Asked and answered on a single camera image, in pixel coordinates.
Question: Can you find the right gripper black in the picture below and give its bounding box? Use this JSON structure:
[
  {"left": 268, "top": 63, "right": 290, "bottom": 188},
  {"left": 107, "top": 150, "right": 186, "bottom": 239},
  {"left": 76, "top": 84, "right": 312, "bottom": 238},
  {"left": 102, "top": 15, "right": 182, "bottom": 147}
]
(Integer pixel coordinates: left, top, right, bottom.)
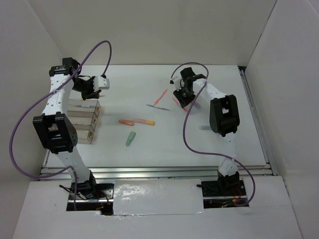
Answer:
[{"left": 174, "top": 85, "right": 196, "bottom": 108}]

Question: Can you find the blue thin pen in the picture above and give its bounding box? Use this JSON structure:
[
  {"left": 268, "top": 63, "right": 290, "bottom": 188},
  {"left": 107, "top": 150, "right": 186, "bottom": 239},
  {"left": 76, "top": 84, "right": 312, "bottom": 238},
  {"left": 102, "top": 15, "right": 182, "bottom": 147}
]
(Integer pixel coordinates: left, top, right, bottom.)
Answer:
[{"left": 73, "top": 105, "right": 96, "bottom": 108}]

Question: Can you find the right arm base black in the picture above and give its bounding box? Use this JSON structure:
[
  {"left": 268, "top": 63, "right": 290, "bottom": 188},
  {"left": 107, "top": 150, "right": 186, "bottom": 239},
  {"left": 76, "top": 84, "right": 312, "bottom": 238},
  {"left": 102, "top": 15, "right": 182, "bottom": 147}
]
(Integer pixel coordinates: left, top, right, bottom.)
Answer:
[{"left": 196, "top": 180, "right": 249, "bottom": 209}]

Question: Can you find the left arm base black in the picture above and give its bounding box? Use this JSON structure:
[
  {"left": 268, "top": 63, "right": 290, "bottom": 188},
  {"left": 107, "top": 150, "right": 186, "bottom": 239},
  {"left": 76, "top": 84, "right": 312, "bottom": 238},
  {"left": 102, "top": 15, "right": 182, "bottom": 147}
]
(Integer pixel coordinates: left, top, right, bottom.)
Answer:
[{"left": 59, "top": 183, "right": 115, "bottom": 216}]

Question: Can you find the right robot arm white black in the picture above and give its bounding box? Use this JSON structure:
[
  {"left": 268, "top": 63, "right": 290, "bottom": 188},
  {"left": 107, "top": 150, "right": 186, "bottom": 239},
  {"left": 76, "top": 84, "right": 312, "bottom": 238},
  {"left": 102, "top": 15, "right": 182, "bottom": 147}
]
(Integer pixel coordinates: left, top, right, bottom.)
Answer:
[{"left": 170, "top": 67, "right": 240, "bottom": 195}]

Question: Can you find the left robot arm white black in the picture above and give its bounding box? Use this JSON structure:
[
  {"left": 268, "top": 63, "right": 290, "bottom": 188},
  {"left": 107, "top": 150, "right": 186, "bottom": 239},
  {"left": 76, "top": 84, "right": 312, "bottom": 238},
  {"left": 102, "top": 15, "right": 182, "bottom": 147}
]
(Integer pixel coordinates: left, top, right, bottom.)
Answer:
[{"left": 32, "top": 57, "right": 101, "bottom": 199}]

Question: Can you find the orange thin pen right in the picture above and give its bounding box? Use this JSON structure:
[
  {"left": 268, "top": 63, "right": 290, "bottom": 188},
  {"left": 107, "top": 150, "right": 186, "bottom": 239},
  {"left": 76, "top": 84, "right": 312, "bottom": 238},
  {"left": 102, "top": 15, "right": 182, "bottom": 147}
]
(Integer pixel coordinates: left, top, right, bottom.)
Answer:
[{"left": 172, "top": 98, "right": 187, "bottom": 112}]

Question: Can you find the orange thin pen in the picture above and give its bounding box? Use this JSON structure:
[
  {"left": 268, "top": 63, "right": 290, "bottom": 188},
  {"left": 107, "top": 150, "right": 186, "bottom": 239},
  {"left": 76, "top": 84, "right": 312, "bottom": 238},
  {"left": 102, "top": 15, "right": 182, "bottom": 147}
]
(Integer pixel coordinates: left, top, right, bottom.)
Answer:
[
  {"left": 153, "top": 89, "right": 168, "bottom": 106},
  {"left": 172, "top": 98, "right": 187, "bottom": 112}
]

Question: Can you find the clear drawer organizer far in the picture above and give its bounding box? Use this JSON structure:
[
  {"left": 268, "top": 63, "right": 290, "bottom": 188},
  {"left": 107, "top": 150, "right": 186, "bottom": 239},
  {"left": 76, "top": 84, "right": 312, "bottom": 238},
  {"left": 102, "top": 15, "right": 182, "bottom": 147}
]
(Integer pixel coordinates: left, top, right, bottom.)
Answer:
[{"left": 67, "top": 100, "right": 101, "bottom": 118}]

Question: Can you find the clear drawer organizer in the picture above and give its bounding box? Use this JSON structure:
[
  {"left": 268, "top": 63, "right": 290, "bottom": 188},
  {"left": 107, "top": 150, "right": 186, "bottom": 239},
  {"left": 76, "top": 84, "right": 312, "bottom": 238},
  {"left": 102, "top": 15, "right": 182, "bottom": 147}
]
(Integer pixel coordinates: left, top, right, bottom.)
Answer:
[
  {"left": 67, "top": 100, "right": 101, "bottom": 118},
  {"left": 74, "top": 124, "right": 95, "bottom": 144},
  {"left": 68, "top": 115, "right": 98, "bottom": 128}
]

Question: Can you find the orange thin pen far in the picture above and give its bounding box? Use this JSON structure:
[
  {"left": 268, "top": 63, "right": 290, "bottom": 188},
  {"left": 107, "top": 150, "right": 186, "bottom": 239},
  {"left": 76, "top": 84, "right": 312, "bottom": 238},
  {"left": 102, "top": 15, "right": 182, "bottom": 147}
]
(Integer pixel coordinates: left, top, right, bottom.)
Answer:
[{"left": 153, "top": 89, "right": 168, "bottom": 106}]

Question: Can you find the clear drawer organizer middle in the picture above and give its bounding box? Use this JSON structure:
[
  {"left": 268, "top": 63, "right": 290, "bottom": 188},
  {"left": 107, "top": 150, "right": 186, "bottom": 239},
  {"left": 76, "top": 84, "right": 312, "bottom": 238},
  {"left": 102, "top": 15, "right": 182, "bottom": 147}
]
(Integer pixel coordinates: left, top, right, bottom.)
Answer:
[{"left": 68, "top": 115, "right": 98, "bottom": 128}]

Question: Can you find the blue capped clear marker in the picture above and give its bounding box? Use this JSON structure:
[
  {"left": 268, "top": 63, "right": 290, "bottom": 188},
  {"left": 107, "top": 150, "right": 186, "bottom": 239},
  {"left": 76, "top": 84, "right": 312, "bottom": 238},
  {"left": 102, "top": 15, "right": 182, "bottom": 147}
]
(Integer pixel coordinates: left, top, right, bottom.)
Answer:
[{"left": 199, "top": 125, "right": 211, "bottom": 130}]

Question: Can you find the clear drawer organizer near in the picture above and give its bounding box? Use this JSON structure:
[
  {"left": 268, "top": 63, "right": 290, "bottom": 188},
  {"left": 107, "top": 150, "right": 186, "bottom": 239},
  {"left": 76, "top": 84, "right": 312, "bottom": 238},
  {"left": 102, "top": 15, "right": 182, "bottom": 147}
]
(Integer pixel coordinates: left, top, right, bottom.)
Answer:
[{"left": 74, "top": 124, "right": 95, "bottom": 144}]

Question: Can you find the grey thin pen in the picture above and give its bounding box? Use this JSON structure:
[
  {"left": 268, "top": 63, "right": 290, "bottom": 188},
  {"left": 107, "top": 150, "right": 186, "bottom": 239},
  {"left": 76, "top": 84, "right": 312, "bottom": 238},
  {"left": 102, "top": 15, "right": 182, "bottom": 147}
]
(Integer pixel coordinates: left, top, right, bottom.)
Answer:
[{"left": 146, "top": 104, "right": 171, "bottom": 112}]

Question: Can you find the orange pink highlighter marker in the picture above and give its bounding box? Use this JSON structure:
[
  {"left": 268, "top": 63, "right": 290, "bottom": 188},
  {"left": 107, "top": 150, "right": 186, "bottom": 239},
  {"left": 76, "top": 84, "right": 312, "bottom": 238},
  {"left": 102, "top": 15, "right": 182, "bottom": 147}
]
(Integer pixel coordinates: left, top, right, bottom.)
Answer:
[{"left": 134, "top": 118, "right": 155, "bottom": 126}]

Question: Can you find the green translucent cap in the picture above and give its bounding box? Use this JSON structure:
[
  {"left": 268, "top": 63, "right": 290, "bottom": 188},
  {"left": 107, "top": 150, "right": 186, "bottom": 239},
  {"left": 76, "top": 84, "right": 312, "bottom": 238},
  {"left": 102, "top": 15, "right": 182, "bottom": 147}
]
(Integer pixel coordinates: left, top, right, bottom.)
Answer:
[{"left": 126, "top": 131, "right": 136, "bottom": 147}]

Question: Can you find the white foil sheet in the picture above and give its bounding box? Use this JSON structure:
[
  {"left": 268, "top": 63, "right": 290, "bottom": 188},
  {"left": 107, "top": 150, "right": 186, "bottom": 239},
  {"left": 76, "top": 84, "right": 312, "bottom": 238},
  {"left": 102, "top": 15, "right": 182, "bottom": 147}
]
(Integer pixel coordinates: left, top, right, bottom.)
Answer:
[{"left": 113, "top": 179, "right": 204, "bottom": 216}]

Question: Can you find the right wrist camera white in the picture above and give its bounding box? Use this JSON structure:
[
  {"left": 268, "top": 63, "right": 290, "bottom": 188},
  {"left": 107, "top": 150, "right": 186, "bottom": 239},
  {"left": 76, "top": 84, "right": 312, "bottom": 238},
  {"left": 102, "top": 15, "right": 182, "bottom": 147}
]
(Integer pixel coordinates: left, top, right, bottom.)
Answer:
[{"left": 169, "top": 76, "right": 182, "bottom": 90}]

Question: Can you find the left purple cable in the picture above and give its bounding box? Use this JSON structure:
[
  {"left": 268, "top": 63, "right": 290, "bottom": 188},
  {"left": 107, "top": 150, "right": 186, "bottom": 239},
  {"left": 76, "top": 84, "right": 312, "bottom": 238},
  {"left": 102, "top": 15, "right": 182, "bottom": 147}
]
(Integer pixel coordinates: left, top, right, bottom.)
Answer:
[{"left": 9, "top": 40, "right": 112, "bottom": 212}]

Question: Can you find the purple cable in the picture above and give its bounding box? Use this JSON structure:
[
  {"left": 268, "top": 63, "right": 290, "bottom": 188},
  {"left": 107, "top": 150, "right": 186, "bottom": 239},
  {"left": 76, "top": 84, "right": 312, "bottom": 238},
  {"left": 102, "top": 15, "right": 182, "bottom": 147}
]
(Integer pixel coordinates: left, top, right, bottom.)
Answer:
[
  {"left": 9, "top": 40, "right": 112, "bottom": 212},
  {"left": 169, "top": 62, "right": 256, "bottom": 207}
]

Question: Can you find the aluminium frame rail front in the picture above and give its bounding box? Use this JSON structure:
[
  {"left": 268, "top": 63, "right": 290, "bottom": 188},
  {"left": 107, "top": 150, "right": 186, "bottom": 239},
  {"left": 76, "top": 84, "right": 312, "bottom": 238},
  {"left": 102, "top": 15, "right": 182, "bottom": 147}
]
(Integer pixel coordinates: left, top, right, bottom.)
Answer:
[{"left": 41, "top": 163, "right": 273, "bottom": 180}]

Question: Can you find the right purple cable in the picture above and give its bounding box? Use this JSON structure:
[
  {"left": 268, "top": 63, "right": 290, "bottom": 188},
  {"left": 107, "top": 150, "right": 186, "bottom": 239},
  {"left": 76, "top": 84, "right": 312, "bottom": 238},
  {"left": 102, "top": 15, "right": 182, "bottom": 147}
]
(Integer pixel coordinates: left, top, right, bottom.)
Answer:
[{"left": 169, "top": 62, "right": 256, "bottom": 207}]

